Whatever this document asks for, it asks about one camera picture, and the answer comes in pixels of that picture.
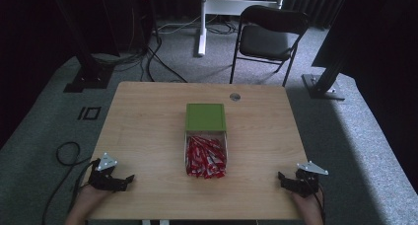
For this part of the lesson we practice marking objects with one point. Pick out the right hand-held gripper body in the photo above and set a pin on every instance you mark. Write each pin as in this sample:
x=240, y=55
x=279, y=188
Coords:
x=308, y=180

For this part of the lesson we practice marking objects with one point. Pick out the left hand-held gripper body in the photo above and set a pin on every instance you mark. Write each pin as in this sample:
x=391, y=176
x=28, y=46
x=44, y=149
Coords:
x=104, y=172

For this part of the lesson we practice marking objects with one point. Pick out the person's right hand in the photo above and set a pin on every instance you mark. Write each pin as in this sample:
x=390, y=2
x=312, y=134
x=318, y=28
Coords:
x=309, y=209

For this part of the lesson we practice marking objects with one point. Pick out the person's left hand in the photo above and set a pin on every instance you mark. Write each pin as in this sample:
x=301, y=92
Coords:
x=86, y=203

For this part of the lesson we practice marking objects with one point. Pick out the clear box of red packets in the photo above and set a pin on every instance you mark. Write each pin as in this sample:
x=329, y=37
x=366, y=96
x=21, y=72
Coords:
x=186, y=149

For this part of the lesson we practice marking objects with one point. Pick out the pile of red packets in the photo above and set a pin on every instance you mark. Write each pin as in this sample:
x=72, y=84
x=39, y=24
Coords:
x=205, y=157

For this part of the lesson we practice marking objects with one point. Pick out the round grey table grommet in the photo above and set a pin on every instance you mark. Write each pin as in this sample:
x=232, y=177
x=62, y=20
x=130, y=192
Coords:
x=235, y=96

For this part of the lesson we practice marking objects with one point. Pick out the green box sleeve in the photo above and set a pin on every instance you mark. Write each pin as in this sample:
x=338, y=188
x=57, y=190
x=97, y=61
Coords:
x=205, y=117

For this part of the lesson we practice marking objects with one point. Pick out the black metal stand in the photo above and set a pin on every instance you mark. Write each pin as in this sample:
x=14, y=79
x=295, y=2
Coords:
x=87, y=63
x=325, y=80

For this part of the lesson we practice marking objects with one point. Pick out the black folding chair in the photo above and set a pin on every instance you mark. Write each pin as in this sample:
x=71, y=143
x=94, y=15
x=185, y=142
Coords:
x=267, y=40

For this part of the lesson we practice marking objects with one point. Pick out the white desk frame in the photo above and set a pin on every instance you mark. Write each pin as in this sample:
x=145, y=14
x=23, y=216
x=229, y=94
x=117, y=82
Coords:
x=210, y=8

